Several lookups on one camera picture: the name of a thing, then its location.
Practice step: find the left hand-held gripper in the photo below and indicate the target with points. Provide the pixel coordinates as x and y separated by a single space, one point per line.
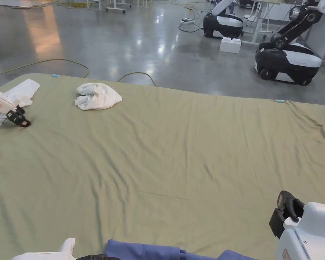
47 253

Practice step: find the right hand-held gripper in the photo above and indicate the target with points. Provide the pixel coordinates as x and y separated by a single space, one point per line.
310 233

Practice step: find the dark blue garment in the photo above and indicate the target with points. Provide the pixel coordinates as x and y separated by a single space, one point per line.
149 250

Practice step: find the light blue sheet clip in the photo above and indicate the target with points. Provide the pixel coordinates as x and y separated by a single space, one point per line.
280 101
55 76

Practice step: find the bed with pale green sheet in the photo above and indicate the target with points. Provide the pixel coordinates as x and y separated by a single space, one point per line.
162 151

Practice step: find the black and white wheeled robot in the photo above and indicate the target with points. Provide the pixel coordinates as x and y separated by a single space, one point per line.
223 24
287 58

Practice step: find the bunched white cloth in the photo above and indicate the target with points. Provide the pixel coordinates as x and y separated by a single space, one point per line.
100 97

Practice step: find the white foam box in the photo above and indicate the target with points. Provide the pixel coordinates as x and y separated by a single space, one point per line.
230 45

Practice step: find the flat white cloth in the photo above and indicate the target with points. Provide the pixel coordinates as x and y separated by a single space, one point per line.
23 90

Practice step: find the spare hand-held gripper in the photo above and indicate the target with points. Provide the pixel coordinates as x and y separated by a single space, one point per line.
0 101

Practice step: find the white power strip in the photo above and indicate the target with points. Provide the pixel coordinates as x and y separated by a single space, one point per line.
187 20

